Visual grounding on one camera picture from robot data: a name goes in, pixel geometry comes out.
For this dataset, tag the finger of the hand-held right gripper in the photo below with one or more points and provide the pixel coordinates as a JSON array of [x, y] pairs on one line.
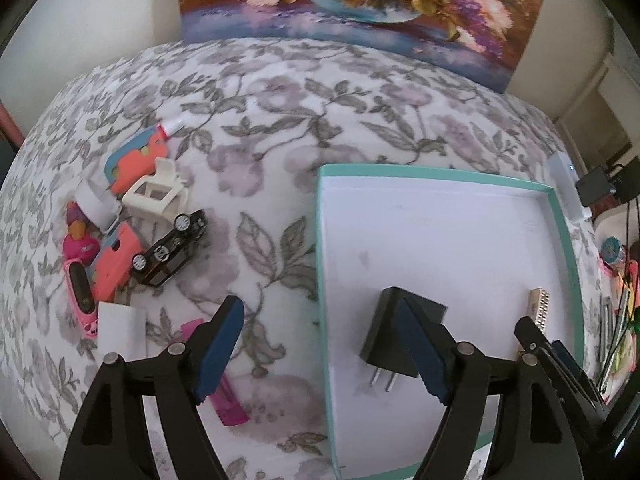
[[532, 332], [567, 357]]

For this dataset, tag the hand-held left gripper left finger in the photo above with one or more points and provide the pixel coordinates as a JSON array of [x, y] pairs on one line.
[[220, 355]]

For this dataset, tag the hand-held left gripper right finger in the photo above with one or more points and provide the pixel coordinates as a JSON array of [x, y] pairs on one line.
[[420, 350]]

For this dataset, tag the small wooden block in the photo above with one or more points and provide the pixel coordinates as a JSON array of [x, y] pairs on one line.
[[539, 305]]

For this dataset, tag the black charger adapter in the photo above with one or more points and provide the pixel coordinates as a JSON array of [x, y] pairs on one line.
[[385, 330]]

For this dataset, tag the pink comb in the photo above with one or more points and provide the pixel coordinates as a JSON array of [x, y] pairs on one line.
[[232, 405]]

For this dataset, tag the white charger adapter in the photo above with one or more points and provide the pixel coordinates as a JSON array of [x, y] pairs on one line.
[[120, 330]]

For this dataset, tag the black toy car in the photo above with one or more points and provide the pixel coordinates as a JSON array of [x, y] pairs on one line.
[[170, 255]]

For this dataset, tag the teal edged white box lid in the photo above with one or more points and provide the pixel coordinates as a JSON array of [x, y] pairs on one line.
[[450, 235]]

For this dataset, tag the orange blue toy block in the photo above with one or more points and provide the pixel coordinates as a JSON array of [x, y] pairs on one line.
[[117, 260]]

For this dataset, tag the pink smartwatch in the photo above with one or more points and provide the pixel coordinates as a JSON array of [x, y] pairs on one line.
[[80, 290]]

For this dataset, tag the pink toy figure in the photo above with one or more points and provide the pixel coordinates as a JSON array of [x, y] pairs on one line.
[[82, 247]]

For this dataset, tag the round blue tin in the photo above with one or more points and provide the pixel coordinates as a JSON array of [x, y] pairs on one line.
[[611, 251]]

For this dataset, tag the white device with light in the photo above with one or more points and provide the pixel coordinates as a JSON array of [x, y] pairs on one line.
[[567, 185]]

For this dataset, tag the black power adapter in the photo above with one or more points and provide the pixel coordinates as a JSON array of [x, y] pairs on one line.
[[592, 185]]

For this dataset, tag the white hair claw clip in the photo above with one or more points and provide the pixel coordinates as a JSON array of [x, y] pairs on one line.
[[150, 195]]

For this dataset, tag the white plastic piece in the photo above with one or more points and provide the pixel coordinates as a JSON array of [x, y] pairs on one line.
[[95, 202]]

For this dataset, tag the coral and blue toy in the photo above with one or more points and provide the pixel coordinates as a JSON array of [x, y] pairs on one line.
[[135, 160]]

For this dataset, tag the grey floral bedspread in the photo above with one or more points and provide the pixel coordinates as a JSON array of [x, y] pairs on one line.
[[300, 110]]

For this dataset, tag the white shelf furniture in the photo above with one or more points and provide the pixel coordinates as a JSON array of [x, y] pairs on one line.
[[615, 75]]

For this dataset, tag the floral canvas painting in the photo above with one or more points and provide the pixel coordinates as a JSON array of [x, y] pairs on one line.
[[350, 10]]

